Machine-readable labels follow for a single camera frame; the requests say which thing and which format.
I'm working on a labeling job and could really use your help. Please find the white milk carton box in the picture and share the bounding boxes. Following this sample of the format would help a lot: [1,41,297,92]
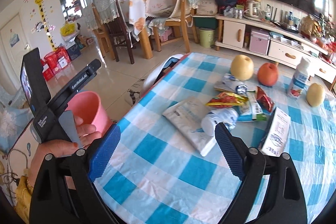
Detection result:
[259,107,291,157]

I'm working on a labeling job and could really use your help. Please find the green white wrapper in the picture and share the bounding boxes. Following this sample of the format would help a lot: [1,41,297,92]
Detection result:
[237,91,267,122]

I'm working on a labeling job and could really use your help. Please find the white blue bag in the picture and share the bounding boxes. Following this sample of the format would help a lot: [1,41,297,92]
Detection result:
[201,108,239,136]

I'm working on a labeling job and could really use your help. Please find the yellow red snack wrapper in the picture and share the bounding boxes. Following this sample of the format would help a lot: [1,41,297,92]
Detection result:
[206,92,248,109]

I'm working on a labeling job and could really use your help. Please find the white blue wipes packet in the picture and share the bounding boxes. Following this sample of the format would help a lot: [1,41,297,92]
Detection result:
[162,97,216,157]

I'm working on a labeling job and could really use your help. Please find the small silver foil packet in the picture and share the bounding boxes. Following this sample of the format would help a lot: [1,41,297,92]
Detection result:
[214,73,248,94]

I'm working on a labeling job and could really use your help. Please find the pink plastic trash bin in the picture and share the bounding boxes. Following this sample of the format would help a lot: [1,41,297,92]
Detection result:
[66,91,113,135]

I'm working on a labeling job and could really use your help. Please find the person's left hand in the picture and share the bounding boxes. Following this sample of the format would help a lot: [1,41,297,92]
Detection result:
[27,115,103,188]

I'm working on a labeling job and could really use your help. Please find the red gift boxes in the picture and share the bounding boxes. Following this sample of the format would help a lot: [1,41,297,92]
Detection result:
[41,47,71,81]

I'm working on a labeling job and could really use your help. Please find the yellow plastic bag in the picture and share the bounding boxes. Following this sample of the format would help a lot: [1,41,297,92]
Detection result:
[60,21,76,36]

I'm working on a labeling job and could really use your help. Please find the blue white checkered tablecloth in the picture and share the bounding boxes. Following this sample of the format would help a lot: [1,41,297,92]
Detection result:
[93,52,336,224]

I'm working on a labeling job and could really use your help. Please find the dark wooden chair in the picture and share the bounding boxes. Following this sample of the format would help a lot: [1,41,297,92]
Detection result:
[92,4,134,64]

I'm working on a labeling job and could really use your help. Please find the small yellow pear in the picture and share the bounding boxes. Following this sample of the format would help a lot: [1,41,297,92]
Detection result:
[306,83,325,107]

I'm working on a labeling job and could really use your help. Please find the white yogurt drink bottle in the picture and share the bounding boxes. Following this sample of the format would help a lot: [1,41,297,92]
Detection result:
[287,57,310,100]

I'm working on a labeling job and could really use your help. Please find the red apple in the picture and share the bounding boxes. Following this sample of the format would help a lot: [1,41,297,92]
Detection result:
[257,63,278,87]

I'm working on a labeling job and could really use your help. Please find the large yellow pear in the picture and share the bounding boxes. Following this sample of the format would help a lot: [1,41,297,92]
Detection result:
[230,55,254,81]

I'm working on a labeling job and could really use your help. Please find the white tv cabinet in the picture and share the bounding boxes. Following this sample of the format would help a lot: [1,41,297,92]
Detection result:
[215,15,335,90]

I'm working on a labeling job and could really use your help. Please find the pink storage box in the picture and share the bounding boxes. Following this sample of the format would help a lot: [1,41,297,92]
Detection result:
[249,27,270,55]

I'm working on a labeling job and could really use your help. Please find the light wooden chair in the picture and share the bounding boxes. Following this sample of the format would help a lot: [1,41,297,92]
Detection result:
[149,0,199,53]

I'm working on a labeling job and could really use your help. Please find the green waste bin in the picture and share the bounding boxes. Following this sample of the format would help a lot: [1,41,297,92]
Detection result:
[199,28,215,48]

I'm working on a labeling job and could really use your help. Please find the white electric kettle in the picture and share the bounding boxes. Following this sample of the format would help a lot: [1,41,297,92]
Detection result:
[243,0,263,19]

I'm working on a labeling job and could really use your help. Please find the giraffe height wall sticker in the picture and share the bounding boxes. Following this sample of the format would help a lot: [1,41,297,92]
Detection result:
[35,0,58,51]

